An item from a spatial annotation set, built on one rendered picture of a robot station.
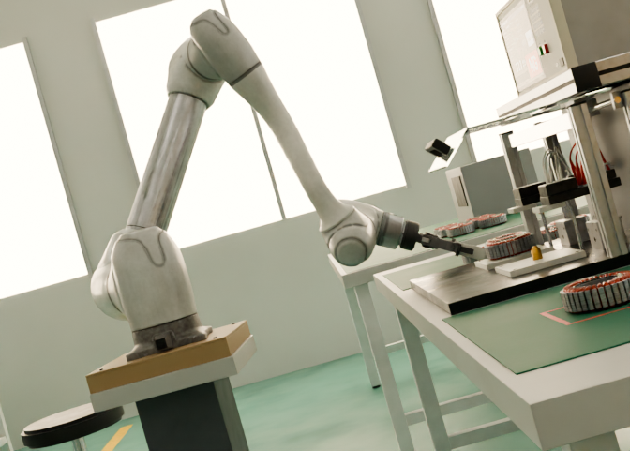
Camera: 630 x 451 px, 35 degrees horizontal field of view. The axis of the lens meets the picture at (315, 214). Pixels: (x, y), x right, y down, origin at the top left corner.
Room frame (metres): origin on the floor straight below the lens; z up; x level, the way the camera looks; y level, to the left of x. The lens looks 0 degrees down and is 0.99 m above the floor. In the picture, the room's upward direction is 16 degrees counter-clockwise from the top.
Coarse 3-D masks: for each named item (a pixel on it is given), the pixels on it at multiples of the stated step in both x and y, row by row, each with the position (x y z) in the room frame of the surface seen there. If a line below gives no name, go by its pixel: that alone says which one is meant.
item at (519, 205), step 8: (536, 184) 2.20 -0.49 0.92; (544, 184) 2.20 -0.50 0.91; (520, 192) 2.20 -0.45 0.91; (528, 192) 2.20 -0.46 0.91; (536, 192) 2.20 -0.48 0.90; (520, 200) 2.20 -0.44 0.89; (528, 200) 2.20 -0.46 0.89; (536, 200) 2.20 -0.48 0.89; (568, 200) 2.21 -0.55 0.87; (512, 208) 2.23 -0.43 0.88; (520, 208) 2.20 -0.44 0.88; (528, 208) 2.20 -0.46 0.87; (568, 208) 2.21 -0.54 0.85; (568, 216) 2.23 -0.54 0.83
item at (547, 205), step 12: (564, 180) 1.96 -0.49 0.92; (576, 180) 1.96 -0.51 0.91; (612, 180) 1.96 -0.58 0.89; (540, 192) 2.01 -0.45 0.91; (552, 192) 1.96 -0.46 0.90; (564, 192) 1.96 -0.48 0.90; (576, 192) 1.96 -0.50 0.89; (588, 192) 1.96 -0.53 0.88; (552, 204) 1.96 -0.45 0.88; (564, 204) 1.96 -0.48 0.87
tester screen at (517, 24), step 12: (516, 12) 2.14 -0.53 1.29; (504, 24) 2.26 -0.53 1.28; (516, 24) 2.17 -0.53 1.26; (528, 24) 2.07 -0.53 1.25; (504, 36) 2.29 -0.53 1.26; (516, 36) 2.19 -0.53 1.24; (516, 48) 2.22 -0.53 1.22; (528, 48) 2.12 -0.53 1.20; (516, 60) 2.25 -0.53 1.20; (516, 72) 2.28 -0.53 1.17; (528, 72) 2.18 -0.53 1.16
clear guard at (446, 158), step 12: (588, 96) 1.80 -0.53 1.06; (540, 108) 1.80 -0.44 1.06; (552, 108) 1.91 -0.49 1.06; (492, 120) 1.80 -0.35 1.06; (504, 120) 1.84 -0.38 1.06; (516, 120) 2.01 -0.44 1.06; (468, 132) 1.94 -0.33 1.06; (456, 144) 1.82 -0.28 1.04; (444, 156) 1.90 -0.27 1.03; (432, 168) 2.00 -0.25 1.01
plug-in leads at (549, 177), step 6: (546, 150) 2.26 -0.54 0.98; (552, 150) 2.25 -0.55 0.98; (558, 150) 2.24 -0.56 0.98; (546, 156) 2.24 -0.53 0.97; (558, 156) 2.22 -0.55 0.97; (546, 162) 2.23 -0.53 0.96; (564, 162) 2.25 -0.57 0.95; (546, 168) 2.23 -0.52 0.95; (558, 168) 2.25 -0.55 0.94; (546, 174) 2.23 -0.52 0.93; (552, 174) 2.21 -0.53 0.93; (558, 174) 2.25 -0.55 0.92; (570, 174) 2.25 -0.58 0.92; (546, 180) 2.26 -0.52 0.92; (552, 180) 2.21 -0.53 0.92
